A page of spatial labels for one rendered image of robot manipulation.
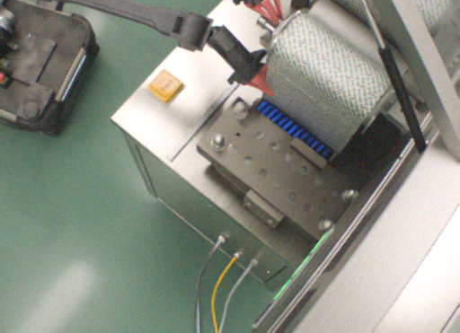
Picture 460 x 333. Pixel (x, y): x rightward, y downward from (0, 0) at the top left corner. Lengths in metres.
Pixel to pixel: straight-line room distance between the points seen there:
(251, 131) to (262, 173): 0.10
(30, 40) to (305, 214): 1.53
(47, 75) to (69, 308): 0.97
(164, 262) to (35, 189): 0.65
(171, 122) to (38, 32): 1.13
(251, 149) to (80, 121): 1.31
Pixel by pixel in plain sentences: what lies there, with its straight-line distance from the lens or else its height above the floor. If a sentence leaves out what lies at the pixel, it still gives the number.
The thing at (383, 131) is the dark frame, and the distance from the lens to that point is 1.35.
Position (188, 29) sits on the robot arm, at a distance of 1.27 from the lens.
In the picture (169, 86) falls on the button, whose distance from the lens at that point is 1.53.
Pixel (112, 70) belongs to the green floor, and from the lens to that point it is 2.60.
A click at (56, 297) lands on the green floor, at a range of 2.41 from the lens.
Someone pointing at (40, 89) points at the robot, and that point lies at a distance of 2.32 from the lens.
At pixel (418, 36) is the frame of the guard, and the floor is 1.81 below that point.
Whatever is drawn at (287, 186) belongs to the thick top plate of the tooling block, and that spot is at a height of 1.03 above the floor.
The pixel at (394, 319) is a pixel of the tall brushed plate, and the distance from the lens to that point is 0.93.
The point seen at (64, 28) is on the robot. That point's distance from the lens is 2.48.
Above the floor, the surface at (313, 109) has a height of 1.16.
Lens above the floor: 2.32
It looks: 74 degrees down
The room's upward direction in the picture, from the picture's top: 7 degrees clockwise
